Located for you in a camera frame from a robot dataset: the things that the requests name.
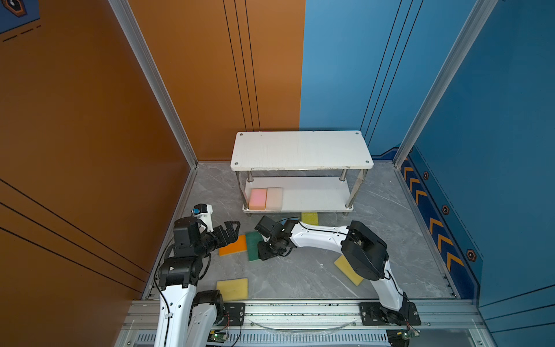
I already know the white beige sponge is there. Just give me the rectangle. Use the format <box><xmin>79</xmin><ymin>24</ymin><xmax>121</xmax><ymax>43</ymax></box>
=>
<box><xmin>265</xmin><ymin>187</ymin><xmax>283</xmax><ymax>211</ymax></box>

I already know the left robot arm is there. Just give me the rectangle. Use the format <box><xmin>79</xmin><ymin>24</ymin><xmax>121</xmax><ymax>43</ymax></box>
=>
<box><xmin>155</xmin><ymin>216</ymin><xmax>241</xmax><ymax>346</ymax></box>

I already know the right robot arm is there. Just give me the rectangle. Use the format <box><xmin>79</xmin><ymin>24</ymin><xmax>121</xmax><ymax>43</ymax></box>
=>
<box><xmin>254</xmin><ymin>216</ymin><xmax>410</xmax><ymax>326</ymax></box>

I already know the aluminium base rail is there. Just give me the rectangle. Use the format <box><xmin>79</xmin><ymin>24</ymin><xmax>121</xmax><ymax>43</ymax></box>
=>
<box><xmin>115</xmin><ymin>299</ymin><xmax>495</xmax><ymax>346</ymax></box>

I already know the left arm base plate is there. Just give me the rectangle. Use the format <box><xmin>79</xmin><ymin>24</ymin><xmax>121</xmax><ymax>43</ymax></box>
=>
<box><xmin>222</xmin><ymin>302</ymin><xmax>246</xmax><ymax>327</ymax></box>

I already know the light blue sponge right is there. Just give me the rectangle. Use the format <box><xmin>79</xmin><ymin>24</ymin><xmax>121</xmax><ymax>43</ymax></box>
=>
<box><xmin>279</xmin><ymin>217</ymin><xmax>300</xmax><ymax>224</ymax></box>

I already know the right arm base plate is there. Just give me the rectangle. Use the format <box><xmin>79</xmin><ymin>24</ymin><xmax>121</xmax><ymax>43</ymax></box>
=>
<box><xmin>358</xmin><ymin>302</ymin><xmax>421</xmax><ymax>326</ymax></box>

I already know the yellow sponge front left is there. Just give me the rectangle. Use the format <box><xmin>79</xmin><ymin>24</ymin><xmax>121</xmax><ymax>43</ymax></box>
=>
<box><xmin>216</xmin><ymin>278</ymin><xmax>249</xmax><ymax>302</ymax></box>

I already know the yellow sponge near shelf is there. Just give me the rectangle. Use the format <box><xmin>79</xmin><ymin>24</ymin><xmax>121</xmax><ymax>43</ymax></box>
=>
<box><xmin>301</xmin><ymin>213</ymin><xmax>319</xmax><ymax>226</ymax></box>

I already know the yellow sponge centre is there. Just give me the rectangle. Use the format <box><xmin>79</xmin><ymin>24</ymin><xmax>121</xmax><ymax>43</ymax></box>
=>
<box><xmin>334</xmin><ymin>255</ymin><xmax>364</xmax><ymax>286</ymax></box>

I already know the white two-tier shelf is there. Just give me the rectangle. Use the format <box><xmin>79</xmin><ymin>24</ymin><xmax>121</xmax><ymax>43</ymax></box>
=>
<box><xmin>231</xmin><ymin>131</ymin><xmax>374</xmax><ymax>214</ymax></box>

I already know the orange sponge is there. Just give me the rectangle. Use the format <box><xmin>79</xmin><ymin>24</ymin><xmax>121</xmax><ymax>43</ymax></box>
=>
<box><xmin>219</xmin><ymin>235</ymin><xmax>247</xmax><ymax>257</ymax></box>

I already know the green sponge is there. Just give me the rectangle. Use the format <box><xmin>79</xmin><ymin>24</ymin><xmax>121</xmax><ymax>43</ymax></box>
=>
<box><xmin>246</xmin><ymin>231</ymin><xmax>264</xmax><ymax>262</ymax></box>

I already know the left green circuit board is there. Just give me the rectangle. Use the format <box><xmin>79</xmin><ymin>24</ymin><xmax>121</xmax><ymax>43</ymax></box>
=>
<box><xmin>208</xmin><ymin>331</ymin><xmax>228</xmax><ymax>344</ymax></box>

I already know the right circuit board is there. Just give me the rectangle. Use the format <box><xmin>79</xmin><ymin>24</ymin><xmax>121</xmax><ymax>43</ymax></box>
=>
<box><xmin>386</xmin><ymin>329</ymin><xmax>421</xmax><ymax>347</ymax></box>

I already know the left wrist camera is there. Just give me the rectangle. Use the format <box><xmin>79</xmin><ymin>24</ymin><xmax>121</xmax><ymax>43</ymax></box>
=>
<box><xmin>192</xmin><ymin>204</ymin><xmax>213</xmax><ymax>232</ymax></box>

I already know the pink sponge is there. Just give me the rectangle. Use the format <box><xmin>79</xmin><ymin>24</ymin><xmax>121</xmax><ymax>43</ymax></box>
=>
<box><xmin>249</xmin><ymin>188</ymin><xmax>267</xmax><ymax>211</ymax></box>

